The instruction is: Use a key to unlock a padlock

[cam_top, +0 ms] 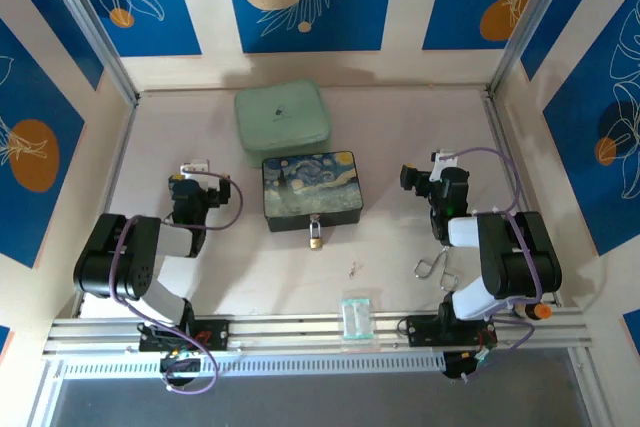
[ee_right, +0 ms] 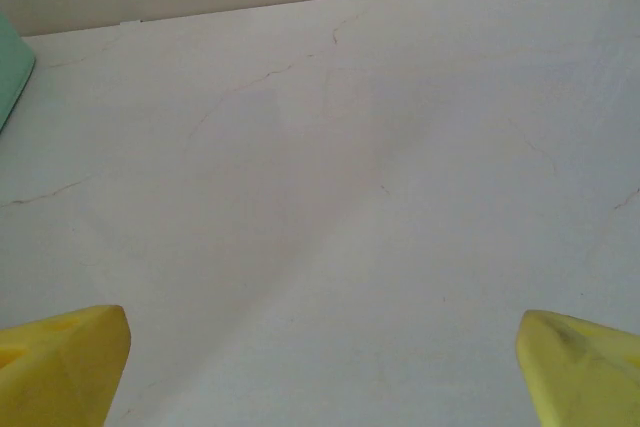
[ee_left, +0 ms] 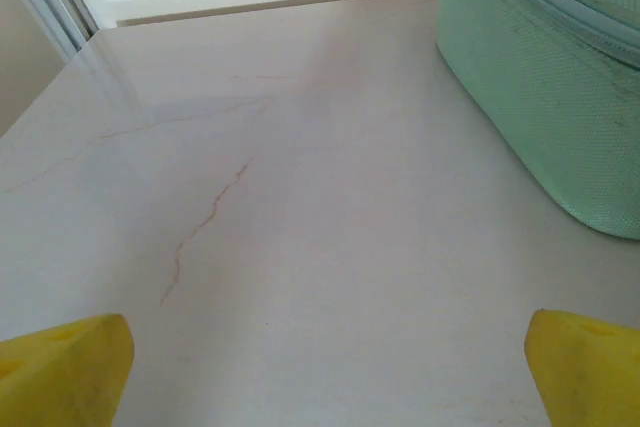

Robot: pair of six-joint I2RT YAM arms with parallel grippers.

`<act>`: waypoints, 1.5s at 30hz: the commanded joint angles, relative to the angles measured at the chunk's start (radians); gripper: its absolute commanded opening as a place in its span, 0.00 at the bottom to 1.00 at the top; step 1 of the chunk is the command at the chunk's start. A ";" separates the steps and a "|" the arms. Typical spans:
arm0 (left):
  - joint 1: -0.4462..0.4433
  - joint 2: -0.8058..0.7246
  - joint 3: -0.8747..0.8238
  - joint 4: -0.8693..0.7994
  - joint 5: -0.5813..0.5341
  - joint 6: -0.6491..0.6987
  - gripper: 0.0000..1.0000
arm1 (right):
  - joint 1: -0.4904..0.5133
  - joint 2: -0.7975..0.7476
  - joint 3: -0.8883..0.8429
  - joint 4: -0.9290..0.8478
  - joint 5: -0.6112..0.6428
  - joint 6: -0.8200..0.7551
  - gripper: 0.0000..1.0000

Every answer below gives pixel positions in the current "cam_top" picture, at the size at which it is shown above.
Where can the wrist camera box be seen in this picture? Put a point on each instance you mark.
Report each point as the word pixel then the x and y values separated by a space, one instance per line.
pixel 195 166
pixel 441 162

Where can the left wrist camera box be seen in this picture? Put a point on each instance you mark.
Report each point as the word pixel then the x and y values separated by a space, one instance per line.
pixel 195 166

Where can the aluminium frame post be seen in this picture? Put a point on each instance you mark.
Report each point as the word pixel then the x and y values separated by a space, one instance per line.
pixel 85 22
pixel 530 17

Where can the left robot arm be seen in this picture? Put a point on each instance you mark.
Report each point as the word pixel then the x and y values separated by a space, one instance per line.
pixel 125 267

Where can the orange capped small bottle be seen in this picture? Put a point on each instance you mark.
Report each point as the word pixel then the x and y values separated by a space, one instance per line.
pixel 537 311

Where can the small metal key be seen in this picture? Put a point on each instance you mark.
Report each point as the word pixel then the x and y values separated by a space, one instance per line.
pixel 354 268

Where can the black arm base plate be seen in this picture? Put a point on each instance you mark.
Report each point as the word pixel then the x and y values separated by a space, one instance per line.
pixel 425 332
pixel 215 334

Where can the clear plastic zip bag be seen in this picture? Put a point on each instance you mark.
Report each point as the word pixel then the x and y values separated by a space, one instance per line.
pixel 356 319

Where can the mint green square case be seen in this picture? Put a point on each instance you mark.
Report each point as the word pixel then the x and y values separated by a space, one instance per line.
pixel 282 119

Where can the aluminium side rail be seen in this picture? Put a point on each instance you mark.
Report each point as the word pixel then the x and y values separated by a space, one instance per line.
pixel 510 172

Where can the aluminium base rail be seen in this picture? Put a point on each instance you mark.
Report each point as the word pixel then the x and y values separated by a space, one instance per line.
pixel 300 327

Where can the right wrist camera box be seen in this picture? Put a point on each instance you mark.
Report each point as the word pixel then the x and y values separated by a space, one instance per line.
pixel 441 162

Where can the brass padlock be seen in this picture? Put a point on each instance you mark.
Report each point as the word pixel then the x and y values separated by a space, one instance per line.
pixel 316 239

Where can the starry night painted tin box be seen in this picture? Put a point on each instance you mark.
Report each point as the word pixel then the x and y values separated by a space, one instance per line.
pixel 312 187

